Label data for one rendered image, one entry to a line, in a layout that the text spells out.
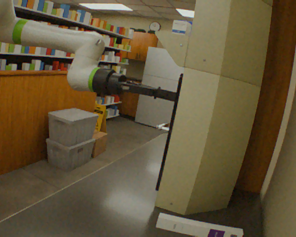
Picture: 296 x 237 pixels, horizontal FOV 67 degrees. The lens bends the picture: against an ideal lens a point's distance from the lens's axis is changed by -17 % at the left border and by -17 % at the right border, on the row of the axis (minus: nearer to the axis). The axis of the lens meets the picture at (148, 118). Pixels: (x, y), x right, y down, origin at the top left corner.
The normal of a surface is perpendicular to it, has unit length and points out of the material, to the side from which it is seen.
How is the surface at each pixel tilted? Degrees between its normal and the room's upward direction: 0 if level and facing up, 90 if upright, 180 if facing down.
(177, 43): 90
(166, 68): 90
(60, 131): 95
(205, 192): 90
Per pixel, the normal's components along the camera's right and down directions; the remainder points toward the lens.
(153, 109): -0.36, 0.12
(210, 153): 0.40, 0.25
